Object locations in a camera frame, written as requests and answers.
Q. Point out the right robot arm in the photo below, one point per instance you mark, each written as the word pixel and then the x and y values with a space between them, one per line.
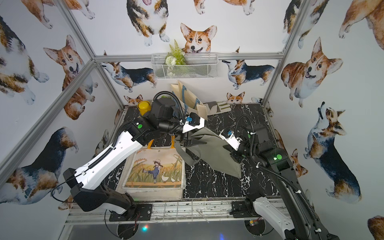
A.
pixel 252 142

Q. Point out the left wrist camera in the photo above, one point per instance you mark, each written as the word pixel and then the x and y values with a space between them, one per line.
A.
pixel 193 122

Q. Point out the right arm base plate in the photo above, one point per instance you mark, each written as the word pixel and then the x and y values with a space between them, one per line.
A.
pixel 243 209

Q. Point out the aluminium front rail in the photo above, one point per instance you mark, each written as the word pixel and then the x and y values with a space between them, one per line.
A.
pixel 189 210

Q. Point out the yellow-handled canvas bag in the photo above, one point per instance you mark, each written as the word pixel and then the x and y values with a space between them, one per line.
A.
pixel 155 168

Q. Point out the artificial fern with flower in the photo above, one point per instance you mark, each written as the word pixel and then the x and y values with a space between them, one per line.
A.
pixel 175 61

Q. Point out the white wire wall basket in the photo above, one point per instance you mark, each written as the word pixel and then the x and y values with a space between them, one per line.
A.
pixel 188 66

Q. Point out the folded striped canvas bag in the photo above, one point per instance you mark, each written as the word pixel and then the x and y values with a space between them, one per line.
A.
pixel 215 108

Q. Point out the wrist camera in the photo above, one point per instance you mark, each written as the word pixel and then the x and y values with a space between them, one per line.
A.
pixel 193 122
pixel 229 136

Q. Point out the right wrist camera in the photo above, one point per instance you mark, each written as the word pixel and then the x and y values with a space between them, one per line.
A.
pixel 229 136

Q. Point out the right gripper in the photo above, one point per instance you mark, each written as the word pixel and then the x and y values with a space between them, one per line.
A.
pixel 236 156

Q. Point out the olive green canvas bag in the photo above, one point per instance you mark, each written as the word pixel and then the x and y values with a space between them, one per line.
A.
pixel 213 153

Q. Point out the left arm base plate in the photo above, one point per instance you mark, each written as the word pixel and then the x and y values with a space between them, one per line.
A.
pixel 141 212

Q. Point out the white Monet canvas bag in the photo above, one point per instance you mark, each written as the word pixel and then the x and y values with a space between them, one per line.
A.
pixel 161 195

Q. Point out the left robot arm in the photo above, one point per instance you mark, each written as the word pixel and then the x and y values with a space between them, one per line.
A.
pixel 165 117

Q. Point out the blue-handled canvas bag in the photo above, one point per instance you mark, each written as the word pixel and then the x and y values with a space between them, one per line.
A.
pixel 189 101

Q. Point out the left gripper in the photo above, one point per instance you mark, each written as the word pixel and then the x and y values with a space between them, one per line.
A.
pixel 186 136

